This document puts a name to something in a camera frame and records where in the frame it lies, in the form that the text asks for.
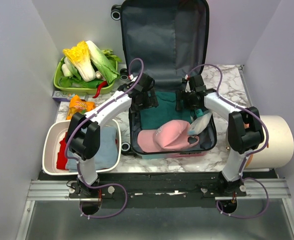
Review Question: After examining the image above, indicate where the green vegetable tray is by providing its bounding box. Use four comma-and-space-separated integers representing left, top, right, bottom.
53, 57, 118, 95

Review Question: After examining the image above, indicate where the aluminium frame rail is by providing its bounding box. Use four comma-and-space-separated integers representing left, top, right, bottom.
16, 172, 294, 240

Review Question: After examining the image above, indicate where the light blue denim garment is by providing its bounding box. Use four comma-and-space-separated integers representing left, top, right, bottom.
94, 126, 118, 171

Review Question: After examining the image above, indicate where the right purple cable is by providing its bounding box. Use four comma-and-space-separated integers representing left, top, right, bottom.
185, 63, 270, 218

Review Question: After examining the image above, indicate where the pink baseball cap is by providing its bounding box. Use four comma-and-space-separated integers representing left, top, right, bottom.
137, 120, 199, 153

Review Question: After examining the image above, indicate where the teal tube bottle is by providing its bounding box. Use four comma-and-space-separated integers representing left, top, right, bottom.
195, 109, 204, 118

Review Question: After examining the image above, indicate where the red garment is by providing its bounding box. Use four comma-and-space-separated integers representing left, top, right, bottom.
56, 133, 68, 170

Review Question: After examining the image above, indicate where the purple cable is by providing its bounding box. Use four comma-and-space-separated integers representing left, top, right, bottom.
185, 63, 270, 218
64, 57, 128, 220

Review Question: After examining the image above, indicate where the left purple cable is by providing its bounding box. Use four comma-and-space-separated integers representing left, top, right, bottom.
64, 57, 128, 220

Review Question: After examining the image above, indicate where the yellow napa cabbage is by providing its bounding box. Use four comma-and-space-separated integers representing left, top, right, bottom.
62, 41, 95, 82

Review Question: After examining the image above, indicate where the pink and teal kids suitcase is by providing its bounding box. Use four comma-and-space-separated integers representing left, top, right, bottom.
111, 0, 217, 159

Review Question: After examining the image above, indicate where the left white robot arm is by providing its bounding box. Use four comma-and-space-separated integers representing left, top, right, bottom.
64, 73, 158, 198

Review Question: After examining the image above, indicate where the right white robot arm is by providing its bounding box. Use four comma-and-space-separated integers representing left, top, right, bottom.
176, 75, 265, 196

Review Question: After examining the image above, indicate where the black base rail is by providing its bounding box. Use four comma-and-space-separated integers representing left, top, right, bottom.
27, 170, 289, 212

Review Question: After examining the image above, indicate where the white mushroom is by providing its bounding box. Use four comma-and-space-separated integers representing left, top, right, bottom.
95, 71, 103, 79

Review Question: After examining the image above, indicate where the teal cloth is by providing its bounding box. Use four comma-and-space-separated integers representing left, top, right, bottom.
140, 91, 192, 130

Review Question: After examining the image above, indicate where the red chili pepper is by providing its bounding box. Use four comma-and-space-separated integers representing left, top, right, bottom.
92, 81, 108, 99

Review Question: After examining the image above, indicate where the white green bok choy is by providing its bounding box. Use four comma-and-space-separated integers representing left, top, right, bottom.
86, 40, 122, 85

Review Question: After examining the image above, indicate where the purple white box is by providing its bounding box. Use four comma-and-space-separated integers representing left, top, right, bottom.
52, 90, 89, 102

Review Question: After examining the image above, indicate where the white rectangular plastic tub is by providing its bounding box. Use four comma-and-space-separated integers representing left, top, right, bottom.
42, 119, 122, 176

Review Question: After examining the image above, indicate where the cream cylindrical bucket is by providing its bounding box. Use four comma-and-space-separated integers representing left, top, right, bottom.
225, 114, 294, 170

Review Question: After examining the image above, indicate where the orange snack bag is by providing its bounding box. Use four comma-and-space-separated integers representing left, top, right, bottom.
66, 95, 96, 120

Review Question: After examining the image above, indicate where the clear packet of items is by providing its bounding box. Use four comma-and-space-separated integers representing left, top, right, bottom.
188, 111, 212, 136

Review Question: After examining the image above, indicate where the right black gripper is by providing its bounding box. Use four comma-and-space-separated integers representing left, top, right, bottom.
175, 89, 202, 111

